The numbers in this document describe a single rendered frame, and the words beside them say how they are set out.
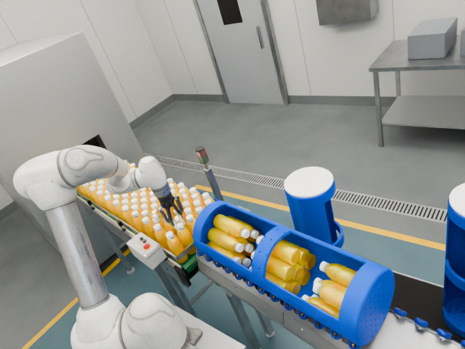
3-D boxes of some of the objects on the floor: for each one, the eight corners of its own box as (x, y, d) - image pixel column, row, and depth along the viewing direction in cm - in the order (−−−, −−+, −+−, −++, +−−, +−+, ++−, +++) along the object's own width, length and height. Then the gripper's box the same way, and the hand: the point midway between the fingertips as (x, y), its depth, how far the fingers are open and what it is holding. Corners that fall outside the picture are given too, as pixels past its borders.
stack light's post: (250, 280, 289) (207, 171, 231) (247, 278, 292) (203, 169, 234) (254, 276, 291) (211, 167, 233) (250, 274, 294) (207, 166, 235)
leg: (270, 339, 243) (246, 280, 210) (264, 335, 247) (239, 276, 214) (276, 333, 246) (252, 273, 212) (270, 328, 250) (245, 270, 216)
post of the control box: (208, 357, 246) (149, 260, 192) (204, 354, 248) (144, 257, 195) (212, 352, 247) (154, 255, 194) (208, 350, 250) (151, 252, 197)
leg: (257, 356, 236) (230, 298, 203) (251, 351, 240) (223, 293, 207) (263, 349, 239) (237, 291, 206) (257, 344, 243) (230, 286, 210)
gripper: (154, 205, 174) (172, 239, 187) (179, 185, 183) (195, 219, 195) (146, 201, 180) (164, 234, 192) (171, 181, 188) (187, 215, 200)
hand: (178, 221), depth 192 cm, fingers closed on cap, 4 cm apart
